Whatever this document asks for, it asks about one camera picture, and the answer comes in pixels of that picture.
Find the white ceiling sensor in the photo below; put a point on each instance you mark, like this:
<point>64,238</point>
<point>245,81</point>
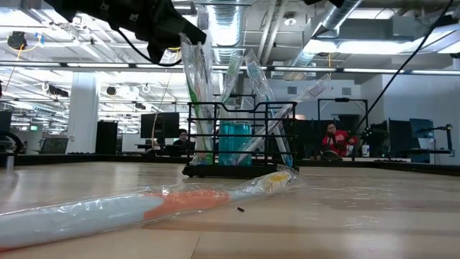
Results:
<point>290,21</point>

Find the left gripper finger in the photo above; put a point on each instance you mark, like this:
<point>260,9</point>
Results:
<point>183,25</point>

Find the dark laptop screen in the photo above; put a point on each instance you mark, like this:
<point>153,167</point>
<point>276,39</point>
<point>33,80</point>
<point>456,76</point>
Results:
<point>54,145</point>

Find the blue partition panel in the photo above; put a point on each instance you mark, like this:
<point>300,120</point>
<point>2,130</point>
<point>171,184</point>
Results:
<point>420,136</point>

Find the black rig frame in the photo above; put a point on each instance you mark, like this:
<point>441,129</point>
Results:
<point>341,99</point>

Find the orange toothbrush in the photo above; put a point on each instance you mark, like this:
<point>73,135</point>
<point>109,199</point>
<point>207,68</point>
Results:
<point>90,216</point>

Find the green exit sign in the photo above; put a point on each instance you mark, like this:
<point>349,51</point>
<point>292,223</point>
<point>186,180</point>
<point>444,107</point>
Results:
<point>34,127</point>

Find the person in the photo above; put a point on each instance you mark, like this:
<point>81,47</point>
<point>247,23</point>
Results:
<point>183,138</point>
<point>336,138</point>

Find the grey-bristled toothbrush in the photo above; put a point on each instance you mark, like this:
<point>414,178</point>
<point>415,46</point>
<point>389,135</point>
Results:
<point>316,90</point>

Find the silver ventilation duct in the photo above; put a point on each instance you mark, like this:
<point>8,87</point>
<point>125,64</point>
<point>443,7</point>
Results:
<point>334,14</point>
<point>226,32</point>

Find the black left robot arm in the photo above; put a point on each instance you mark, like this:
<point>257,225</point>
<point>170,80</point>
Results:
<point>82,9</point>

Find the silver cylinder post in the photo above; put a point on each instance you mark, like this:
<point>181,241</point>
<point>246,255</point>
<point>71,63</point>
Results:
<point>9,162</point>

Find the white building column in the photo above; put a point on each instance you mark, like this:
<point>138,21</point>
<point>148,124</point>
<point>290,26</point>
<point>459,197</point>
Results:
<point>82,111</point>

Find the blue mouthwash bottle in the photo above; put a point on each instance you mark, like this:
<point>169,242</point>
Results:
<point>233,144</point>

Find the black cabinet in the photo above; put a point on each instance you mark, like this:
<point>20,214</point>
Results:
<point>106,136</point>

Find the white plastic bottle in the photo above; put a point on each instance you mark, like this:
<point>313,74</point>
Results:
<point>365,150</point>

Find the black ceiling device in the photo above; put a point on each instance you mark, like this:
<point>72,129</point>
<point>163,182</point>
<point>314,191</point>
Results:
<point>16,39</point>

